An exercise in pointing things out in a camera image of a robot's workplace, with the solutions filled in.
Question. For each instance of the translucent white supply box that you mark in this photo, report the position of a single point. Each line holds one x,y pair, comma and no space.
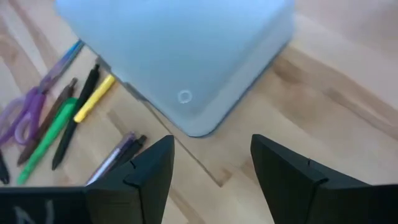
230,105

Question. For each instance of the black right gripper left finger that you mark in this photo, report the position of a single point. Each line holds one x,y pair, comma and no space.
146,193

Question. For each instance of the yellow highlighter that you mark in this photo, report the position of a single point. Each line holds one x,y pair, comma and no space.
94,98

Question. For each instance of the black pen with white print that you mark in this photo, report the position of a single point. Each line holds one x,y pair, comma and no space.
3,169

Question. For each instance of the green marker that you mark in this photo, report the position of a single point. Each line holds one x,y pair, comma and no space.
46,140

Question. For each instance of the brown pen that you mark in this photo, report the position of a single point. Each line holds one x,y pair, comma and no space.
51,115

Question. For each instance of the translucent grey box lid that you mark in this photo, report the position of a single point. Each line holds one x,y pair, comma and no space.
174,46

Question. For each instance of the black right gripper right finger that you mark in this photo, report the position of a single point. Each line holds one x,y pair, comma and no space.
298,193

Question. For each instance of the clear purple pen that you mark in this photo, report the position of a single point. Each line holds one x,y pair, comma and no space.
115,154

